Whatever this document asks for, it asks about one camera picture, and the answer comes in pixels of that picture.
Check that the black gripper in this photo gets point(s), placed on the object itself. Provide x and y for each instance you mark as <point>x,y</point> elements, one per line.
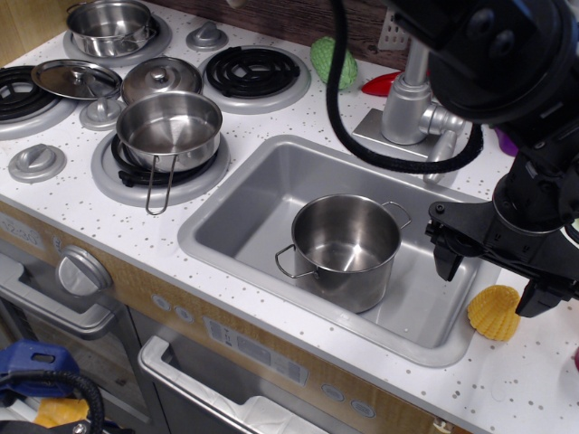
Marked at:
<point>519,229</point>

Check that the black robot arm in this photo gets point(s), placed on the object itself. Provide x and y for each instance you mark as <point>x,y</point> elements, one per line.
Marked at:
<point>512,65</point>

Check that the yellow toy corn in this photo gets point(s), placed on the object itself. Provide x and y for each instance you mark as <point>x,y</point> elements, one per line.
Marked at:
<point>492,313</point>

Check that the steel pot in sink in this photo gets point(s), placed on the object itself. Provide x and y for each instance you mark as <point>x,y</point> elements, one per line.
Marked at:
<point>343,248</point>

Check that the grey plastic sink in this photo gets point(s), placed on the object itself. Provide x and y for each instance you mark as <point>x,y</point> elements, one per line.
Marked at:
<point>241,227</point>

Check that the steel pot top left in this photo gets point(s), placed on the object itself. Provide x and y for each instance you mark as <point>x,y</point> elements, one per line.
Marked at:
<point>108,29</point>

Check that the purple toy eggplant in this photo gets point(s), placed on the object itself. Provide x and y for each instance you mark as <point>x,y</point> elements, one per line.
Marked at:
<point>505,143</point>

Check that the silver toy faucet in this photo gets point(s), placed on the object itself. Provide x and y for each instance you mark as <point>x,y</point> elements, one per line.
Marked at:
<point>412,126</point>

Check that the red toy pepper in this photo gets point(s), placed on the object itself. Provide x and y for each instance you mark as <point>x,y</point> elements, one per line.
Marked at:
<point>380,86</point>

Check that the green knitted toy vegetable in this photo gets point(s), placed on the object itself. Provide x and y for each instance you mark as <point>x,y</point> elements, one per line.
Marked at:
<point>321,56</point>

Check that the black burner back right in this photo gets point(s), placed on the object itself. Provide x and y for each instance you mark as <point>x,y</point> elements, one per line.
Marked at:
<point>254,80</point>

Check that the black burner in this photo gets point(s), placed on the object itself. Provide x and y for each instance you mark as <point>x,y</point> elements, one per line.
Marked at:
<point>254,80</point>
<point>118,177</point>
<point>26,108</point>

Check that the grey stove knob top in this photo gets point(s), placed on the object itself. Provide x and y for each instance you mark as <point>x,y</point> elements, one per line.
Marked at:
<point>206,38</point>

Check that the grey stove knob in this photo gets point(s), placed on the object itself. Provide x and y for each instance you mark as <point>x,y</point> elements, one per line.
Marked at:
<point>206,38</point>
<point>37,164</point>
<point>101,114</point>

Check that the black burner front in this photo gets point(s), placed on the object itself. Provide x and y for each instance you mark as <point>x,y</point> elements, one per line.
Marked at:
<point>118,177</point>

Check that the domed steel lid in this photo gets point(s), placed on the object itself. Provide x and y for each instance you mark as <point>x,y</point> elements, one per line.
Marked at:
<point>160,75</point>

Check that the silver oven dial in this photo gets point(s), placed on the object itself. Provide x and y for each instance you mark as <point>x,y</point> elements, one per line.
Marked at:
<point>81,274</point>

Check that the grey stove knob middle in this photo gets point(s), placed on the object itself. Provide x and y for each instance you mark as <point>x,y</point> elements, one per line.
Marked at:
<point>101,114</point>

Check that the flat steel lid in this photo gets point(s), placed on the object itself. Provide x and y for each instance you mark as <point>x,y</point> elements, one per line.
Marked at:
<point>76,79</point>

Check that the yellow cloth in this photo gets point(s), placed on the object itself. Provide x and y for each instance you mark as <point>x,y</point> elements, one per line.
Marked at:
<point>54,412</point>

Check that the grey stove knob left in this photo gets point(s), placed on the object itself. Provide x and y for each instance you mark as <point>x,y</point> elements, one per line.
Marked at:
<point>37,164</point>

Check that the blue clamp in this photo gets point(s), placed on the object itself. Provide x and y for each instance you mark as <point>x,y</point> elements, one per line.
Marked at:
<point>26,356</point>

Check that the black burner left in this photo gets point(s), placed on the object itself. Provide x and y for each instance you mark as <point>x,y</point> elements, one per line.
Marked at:
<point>26,108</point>

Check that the silver dishwasher door handle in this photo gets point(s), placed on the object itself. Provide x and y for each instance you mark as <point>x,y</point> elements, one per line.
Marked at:
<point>202,392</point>

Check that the steel saucepan with wire handle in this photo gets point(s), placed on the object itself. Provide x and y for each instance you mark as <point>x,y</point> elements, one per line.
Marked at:
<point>170,134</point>

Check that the silver oven door handle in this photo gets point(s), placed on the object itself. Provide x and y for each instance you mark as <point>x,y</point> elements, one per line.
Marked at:
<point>92,324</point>

